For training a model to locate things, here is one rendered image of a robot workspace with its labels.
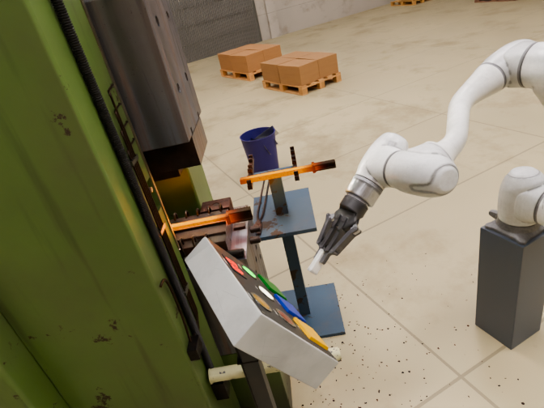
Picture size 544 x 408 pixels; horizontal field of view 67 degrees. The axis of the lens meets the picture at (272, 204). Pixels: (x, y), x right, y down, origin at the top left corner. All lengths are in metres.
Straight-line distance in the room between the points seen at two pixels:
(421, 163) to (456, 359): 1.38
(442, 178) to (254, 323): 0.54
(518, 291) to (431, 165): 1.14
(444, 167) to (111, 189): 0.77
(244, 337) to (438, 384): 1.46
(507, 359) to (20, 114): 2.11
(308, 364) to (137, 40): 0.88
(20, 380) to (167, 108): 0.86
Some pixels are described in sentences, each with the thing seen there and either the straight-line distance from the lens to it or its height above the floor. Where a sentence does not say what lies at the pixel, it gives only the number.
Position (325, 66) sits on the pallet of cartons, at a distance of 6.79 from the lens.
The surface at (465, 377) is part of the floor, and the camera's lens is 2.19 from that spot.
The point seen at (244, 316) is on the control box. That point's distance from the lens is 0.81.
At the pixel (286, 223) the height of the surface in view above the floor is 0.71.
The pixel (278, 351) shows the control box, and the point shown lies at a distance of 0.87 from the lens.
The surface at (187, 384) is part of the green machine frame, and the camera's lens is 1.43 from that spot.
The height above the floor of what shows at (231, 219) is 0.99.
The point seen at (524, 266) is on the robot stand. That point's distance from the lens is 1.99.
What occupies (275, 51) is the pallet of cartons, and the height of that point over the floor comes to 0.38.
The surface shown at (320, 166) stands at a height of 0.97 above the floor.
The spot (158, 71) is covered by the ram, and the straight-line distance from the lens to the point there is 1.17.
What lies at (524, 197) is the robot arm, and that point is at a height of 0.80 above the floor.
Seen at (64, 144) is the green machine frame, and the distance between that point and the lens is 1.00.
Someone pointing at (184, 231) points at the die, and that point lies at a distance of 1.53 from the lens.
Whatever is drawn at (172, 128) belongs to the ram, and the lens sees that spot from 1.21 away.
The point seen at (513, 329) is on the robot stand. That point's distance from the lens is 2.22.
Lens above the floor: 1.74
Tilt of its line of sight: 29 degrees down
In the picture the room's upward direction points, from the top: 13 degrees counter-clockwise
